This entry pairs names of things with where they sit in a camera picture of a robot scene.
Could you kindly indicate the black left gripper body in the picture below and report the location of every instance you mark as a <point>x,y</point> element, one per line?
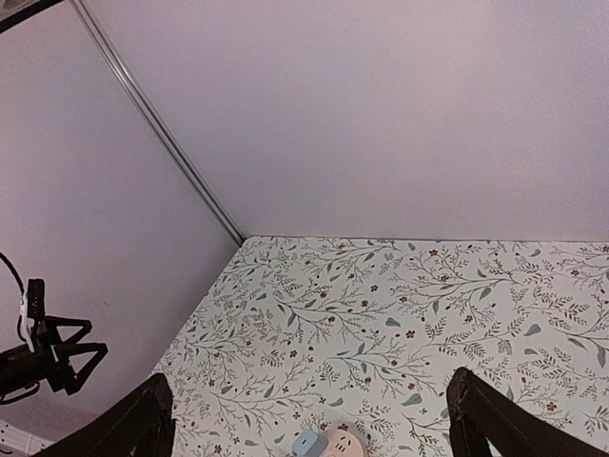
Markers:
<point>59,372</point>

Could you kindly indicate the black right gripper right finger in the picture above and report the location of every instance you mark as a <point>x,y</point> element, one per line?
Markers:
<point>481,418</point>

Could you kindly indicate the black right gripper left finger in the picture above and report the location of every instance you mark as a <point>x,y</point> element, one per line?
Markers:
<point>140,424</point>

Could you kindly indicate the round pink socket hub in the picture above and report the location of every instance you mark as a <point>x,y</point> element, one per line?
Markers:
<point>341,442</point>

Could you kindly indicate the light blue cube charger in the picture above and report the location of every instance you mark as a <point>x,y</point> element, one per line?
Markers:
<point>309,443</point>

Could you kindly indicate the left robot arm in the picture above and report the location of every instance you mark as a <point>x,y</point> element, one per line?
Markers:
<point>22,371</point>

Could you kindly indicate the floral patterned table mat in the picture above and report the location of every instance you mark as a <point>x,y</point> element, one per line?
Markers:
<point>364,335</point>

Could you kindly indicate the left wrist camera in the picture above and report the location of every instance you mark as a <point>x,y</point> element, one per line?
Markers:
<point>32,312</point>

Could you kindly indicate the aluminium front rail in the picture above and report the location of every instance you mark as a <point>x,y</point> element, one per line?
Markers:
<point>15,442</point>

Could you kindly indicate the left aluminium frame post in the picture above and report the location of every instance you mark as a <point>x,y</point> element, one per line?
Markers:
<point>154,120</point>

